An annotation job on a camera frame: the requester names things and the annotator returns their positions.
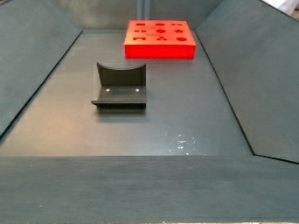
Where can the black curved stand fixture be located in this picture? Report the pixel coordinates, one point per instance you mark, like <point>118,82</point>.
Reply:
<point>122,86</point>

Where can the red foam shape board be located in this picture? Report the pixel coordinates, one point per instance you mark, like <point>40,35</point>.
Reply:
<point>159,39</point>

